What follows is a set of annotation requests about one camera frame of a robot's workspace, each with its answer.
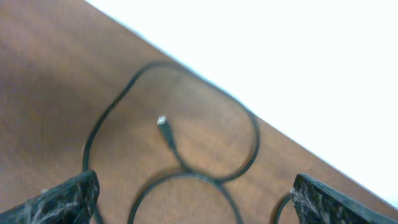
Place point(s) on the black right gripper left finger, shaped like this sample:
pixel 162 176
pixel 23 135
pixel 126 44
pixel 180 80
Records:
pixel 73 201

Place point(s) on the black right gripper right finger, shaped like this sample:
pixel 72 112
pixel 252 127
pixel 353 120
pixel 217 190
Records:
pixel 316 202

